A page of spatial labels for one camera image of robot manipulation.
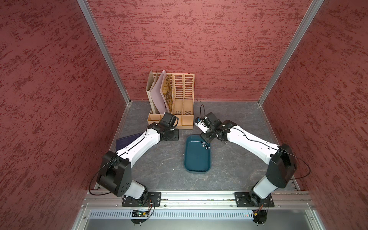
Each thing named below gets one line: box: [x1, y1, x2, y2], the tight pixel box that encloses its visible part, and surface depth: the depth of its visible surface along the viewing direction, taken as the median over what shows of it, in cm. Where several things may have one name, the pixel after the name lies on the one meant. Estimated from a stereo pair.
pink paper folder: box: [149, 69, 171, 115], surface depth 94 cm
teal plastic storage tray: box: [184, 134, 212, 174], surface depth 91 cm
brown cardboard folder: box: [145, 69, 161, 115], surface depth 92 cm
